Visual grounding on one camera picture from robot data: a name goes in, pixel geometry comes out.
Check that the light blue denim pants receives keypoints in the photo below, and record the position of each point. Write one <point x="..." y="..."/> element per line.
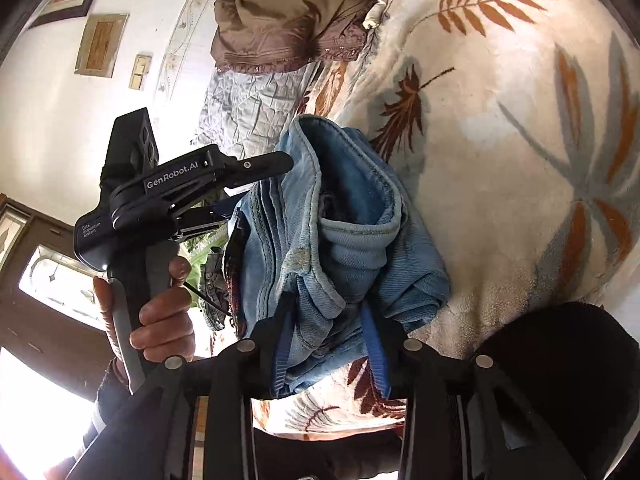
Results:
<point x="350" y="210"/>

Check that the brown tan garment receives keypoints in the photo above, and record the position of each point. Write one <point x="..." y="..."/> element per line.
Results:
<point x="280" y="15"/>

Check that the beige wall switch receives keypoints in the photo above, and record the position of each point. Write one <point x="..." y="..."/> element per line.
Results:
<point x="141" y="71"/>

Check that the brown wooden door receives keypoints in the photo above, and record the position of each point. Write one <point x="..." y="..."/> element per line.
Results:
<point x="35" y="310"/>

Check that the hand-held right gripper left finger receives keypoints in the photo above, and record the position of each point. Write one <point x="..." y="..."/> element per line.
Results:
<point x="280" y="347"/>

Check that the person's left hand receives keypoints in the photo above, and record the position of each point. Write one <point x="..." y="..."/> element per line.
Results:
<point x="167" y="320"/>

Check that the grey quilted bedcover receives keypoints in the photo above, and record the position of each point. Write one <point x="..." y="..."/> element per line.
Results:
<point x="240" y="105"/>

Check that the person's left forearm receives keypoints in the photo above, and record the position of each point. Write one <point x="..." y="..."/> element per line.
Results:
<point x="109" y="395"/>

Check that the cream leaf print blanket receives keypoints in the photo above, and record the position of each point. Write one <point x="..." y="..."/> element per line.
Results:
<point x="500" y="135"/>

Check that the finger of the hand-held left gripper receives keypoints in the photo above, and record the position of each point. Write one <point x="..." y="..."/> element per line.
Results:
<point x="210" y="212"/>
<point x="260" y="166"/>

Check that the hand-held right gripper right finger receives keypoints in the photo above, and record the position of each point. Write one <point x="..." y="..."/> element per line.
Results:
<point x="376" y="355"/>

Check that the dark patterned cloth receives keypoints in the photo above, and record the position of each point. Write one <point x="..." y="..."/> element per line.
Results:
<point x="220" y="290"/>

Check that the green patterned cloth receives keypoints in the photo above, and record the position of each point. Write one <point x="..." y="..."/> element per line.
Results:
<point x="202" y="250"/>

